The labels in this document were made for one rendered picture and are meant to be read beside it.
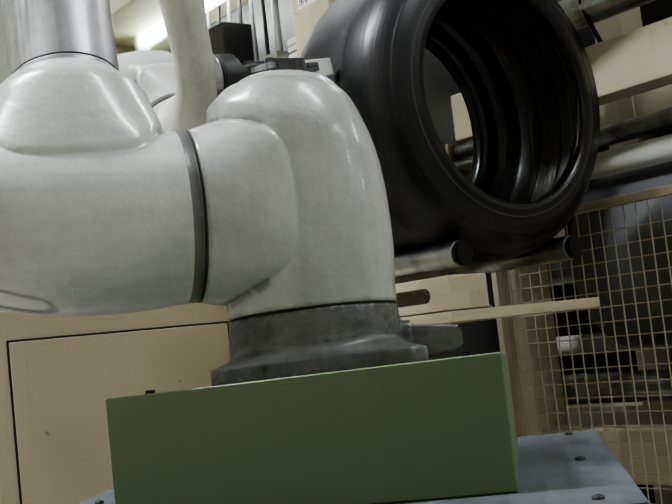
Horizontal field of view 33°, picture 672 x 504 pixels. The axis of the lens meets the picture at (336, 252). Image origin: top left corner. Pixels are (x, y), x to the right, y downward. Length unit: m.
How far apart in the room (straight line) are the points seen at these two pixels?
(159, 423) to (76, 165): 0.22
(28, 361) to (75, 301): 1.23
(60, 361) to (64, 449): 0.16
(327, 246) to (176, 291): 0.13
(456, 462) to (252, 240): 0.25
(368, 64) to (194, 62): 0.45
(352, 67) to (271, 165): 0.97
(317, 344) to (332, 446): 0.11
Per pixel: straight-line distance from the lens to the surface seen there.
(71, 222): 0.91
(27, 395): 2.17
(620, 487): 0.83
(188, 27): 1.51
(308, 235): 0.94
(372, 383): 0.85
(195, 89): 1.53
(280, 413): 0.86
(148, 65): 1.69
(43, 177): 0.92
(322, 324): 0.94
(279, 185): 0.94
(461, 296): 1.89
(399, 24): 1.91
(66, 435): 2.20
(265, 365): 0.93
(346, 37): 1.95
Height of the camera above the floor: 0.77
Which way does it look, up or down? 5 degrees up
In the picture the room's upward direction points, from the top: 6 degrees counter-clockwise
